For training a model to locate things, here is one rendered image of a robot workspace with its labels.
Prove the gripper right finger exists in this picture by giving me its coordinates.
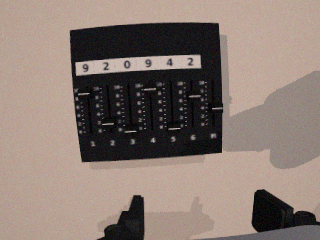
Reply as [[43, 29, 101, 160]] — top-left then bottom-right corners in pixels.
[[252, 189, 320, 233]]

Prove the black lighting desk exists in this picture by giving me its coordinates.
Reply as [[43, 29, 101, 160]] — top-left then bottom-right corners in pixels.
[[70, 22, 223, 162]]

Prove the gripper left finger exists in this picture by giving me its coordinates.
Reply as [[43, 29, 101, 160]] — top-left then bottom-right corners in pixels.
[[97, 195, 145, 240]]

